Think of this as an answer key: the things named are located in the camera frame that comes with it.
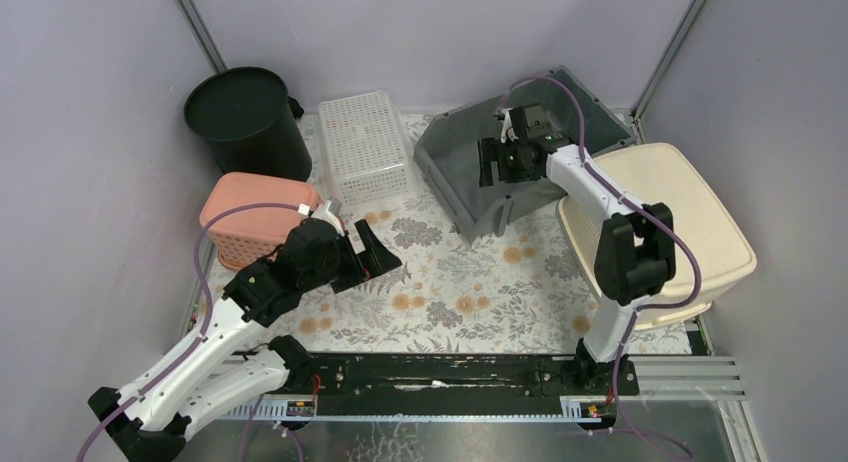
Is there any grey plastic crate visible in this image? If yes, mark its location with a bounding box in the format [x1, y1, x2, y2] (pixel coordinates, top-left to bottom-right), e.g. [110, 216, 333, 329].
[414, 66, 637, 242]

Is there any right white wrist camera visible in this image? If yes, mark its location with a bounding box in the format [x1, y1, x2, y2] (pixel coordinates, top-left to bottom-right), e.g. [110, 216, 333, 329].
[494, 107, 518, 144]

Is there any black mounting base rail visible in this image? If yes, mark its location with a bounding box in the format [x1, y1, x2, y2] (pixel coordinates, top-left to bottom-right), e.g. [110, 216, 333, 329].
[271, 353, 640, 418]

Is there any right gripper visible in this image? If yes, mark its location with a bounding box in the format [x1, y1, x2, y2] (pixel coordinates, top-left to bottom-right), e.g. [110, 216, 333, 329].
[477, 136, 540, 188]

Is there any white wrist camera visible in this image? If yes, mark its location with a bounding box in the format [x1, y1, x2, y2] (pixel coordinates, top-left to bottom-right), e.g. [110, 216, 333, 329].
[494, 107, 518, 144]
[297, 198, 347, 236]

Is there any floral patterned table mat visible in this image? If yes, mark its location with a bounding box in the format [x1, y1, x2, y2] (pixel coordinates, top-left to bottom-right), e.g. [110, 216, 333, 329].
[188, 112, 694, 356]

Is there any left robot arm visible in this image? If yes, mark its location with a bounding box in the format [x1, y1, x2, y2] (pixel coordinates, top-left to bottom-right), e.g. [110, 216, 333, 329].
[88, 215, 402, 461]

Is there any white perforated plastic basket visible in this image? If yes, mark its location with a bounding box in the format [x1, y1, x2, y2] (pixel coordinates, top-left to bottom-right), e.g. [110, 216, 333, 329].
[318, 90, 420, 206]

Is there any purple cable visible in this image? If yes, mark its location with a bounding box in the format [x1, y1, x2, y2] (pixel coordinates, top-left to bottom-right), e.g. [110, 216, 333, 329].
[74, 201, 313, 462]
[495, 74, 704, 462]

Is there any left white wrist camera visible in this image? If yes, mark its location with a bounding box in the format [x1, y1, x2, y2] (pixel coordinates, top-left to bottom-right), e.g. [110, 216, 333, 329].
[297, 198, 347, 236]

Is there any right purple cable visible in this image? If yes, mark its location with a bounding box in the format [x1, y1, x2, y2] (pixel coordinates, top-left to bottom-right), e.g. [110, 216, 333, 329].
[495, 74, 704, 462]

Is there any large black cylindrical container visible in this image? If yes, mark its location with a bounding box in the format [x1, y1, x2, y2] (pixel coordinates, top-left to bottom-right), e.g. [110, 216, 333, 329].
[183, 66, 313, 182]

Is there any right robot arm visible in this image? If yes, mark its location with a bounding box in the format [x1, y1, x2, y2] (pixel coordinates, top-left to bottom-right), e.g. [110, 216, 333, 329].
[478, 104, 676, 394]

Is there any pink perforated basket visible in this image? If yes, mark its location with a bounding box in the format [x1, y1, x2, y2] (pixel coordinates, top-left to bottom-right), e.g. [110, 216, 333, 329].
[199, 172, 322, 271]

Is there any black cloth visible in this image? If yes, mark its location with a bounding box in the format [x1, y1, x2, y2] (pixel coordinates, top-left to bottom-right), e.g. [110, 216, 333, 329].
[287, 96, 305, 121]

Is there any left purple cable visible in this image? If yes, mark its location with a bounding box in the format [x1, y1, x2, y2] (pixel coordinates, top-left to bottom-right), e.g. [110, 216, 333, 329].
[74, 201, 313, 462]

